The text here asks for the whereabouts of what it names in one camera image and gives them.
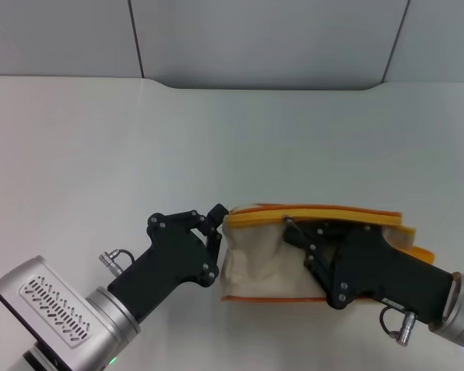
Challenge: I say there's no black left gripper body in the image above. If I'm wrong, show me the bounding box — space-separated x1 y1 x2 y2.
107 212 220 320

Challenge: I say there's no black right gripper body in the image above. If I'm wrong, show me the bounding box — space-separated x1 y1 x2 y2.
324 228 455 325

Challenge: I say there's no cream food bag orange trim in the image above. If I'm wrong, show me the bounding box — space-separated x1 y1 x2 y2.
220 203 437 305

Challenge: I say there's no left gripper connector cable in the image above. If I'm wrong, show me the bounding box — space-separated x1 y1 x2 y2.
97 249 135 277

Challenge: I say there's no gripper connector cable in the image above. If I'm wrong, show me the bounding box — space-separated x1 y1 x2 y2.
97 249 135 277
379 301 418 345

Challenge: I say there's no right gripper connector cable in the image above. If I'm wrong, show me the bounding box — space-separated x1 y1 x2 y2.
379 301 418 345

